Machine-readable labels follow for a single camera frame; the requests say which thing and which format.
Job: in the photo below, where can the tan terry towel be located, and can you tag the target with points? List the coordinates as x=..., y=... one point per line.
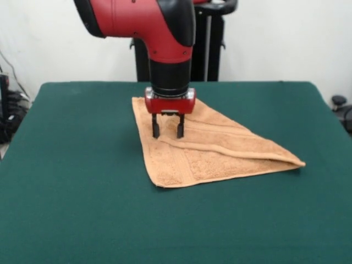
x=206, y=156

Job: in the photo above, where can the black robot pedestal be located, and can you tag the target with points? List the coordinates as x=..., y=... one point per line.
x=209, y=55

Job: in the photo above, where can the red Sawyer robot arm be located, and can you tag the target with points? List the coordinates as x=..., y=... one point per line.
x=143, y=22

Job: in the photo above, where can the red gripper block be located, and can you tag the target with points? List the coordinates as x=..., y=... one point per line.
x=170, y=105

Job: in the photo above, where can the black upright device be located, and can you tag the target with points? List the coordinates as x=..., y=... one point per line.
x=4, y=93

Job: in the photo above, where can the grey office chair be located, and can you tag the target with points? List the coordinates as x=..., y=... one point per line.
x=338, y=100

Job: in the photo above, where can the dark green table cloth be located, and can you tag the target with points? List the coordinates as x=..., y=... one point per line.
x=68, y=178

